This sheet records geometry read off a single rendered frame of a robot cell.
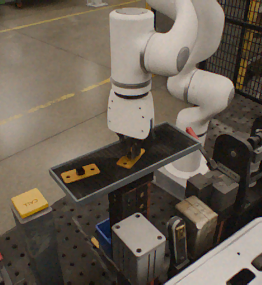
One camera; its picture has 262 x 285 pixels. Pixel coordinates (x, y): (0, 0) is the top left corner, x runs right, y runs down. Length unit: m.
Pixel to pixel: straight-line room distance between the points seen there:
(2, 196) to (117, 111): 1.91
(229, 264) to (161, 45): 0.51
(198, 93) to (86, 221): 0.62
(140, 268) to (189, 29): 0.47
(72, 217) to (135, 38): 0.84
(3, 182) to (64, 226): 1.44
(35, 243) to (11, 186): 1.86
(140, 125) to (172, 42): 0.20
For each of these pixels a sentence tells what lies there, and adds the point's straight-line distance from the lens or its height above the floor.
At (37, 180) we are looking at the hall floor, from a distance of 2.61.
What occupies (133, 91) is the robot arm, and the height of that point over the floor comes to 1.36.
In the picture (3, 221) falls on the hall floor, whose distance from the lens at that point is 2.38.
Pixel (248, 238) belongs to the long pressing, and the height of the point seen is 1.00.
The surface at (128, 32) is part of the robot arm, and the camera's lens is 0.64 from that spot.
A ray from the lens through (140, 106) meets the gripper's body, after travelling 0.70.
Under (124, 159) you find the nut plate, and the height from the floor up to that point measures 1.16.
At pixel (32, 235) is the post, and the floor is 1.10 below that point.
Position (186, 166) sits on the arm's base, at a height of 0.82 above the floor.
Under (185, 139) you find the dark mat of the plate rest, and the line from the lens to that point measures 0.90.
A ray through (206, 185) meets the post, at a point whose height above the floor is 1.10.
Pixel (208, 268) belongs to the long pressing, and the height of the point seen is 1.00.
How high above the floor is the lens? 1.66
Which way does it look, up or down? 36 degrees down
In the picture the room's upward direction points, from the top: straight up
